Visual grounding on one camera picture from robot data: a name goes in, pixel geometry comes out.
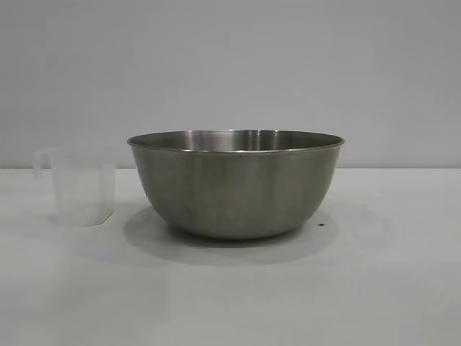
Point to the stainless steel bowl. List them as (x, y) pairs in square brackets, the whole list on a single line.
[(234, 180)]

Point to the clear measuring cup with rice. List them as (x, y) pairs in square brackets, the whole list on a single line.
[(83, 187)]

